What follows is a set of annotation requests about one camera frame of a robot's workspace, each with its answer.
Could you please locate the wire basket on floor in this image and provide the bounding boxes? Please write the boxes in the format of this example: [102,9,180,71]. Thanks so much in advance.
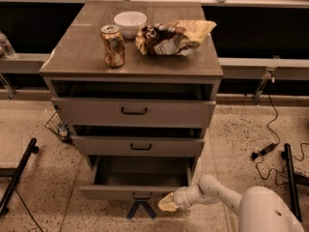
[44,112,71,143]

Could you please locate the grey bottom drawer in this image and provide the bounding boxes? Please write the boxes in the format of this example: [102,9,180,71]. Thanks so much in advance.
[80,156,194,201]

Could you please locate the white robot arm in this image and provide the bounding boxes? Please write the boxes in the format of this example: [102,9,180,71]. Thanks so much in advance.
[158,174,305,232]

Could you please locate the gold soda can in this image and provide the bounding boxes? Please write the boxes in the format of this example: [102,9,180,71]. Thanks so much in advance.
[100,24,125,68]

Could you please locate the clear plastic bottle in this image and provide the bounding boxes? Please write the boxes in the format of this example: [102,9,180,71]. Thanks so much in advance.
[0,32,16,58]

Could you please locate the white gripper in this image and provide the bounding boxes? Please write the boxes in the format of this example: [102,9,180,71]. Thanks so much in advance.
[158,186,203,212]

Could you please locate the grey three-drawer cabinet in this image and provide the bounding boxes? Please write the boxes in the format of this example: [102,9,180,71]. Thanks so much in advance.
[39,1,224,172]

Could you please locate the white bowl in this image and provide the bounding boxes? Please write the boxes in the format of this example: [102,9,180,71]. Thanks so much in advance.
[114,11,147,39]

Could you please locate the grey top drawer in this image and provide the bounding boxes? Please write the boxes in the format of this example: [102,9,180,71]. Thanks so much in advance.
[52,98,215,128]

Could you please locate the blue tape floor cross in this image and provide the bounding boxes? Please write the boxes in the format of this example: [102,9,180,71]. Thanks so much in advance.
[126,201,156,220]

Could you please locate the grey drawer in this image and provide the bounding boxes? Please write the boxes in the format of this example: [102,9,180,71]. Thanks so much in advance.
[80,156,194,201]
[73,136,204,157]
[52,98,215,128]

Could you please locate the brown yellow chip bag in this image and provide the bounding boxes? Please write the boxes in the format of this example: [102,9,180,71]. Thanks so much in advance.
[135,20,216,56]

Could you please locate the metal rail bracket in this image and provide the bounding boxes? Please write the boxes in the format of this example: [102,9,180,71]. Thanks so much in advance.
[253,67,275,103]

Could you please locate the black left floor stand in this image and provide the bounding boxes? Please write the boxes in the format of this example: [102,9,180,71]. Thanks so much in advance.
[0,138,39,216]

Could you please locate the grey middle drawer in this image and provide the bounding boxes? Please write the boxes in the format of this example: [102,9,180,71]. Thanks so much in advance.
[73,136,204,157]

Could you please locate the black right floor stand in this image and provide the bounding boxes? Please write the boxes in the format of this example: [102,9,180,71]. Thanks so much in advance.
[281,143,309,221]

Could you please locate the black power adapter cable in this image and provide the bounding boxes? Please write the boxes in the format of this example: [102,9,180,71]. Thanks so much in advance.
[250,77,309,187]

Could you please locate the black floor stand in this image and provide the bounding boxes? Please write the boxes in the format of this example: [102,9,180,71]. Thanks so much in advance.
[0,138,39,216]
[281,143,309,221]

